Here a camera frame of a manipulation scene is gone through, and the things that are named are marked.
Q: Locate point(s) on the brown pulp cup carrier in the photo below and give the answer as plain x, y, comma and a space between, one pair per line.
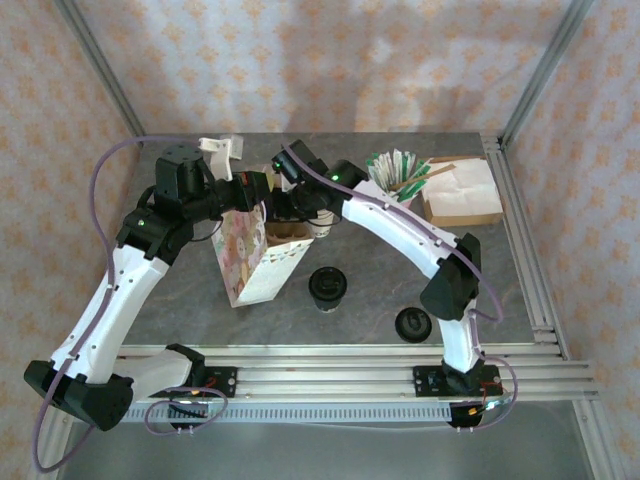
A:
287, 234

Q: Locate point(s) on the white paper gift bag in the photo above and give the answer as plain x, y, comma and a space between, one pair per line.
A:
250, 260

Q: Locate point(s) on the black lidded coffee cup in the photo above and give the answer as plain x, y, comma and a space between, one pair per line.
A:
327, 282

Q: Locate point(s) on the wooden stirrer stick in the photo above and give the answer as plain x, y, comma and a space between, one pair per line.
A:
440, 171

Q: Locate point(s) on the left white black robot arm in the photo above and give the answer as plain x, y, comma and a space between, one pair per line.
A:
115, 310

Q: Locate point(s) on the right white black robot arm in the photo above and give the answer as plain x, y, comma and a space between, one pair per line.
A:
400, 230

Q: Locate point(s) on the stack of paper cups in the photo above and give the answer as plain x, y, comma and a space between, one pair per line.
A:
324, 227

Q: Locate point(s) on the green white sugar stick packet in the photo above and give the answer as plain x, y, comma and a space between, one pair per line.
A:
375, 170
409, 165
386, 170
398, 167

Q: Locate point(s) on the stack of white napkins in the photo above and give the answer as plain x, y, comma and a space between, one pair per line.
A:
462, 185

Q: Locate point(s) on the cardboard napkin box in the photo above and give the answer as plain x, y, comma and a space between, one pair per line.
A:
465, 219

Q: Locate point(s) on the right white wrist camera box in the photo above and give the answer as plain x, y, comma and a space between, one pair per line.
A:
288, 182

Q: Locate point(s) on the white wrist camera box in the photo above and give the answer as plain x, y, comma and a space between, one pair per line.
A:
288, 182
220, 155

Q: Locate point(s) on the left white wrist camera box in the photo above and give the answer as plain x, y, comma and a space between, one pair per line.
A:
220, 155

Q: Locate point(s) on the aluminium frame post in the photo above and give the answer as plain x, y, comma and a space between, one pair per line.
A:
545, 65
100, 65

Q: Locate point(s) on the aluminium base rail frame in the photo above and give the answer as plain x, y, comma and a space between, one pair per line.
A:
325, 380

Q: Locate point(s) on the left black mount plate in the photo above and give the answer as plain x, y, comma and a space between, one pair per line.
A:
227, 381

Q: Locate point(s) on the black mount plate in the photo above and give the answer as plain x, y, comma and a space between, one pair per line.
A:
422, 382
227, 381

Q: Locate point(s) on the aluminium side rail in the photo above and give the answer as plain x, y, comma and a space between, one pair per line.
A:
515, 220

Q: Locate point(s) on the right black mount plate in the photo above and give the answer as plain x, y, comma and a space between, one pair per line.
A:
422, 382

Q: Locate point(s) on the aluminium frame leg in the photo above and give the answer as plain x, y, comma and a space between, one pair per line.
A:
52, 450
597, 440

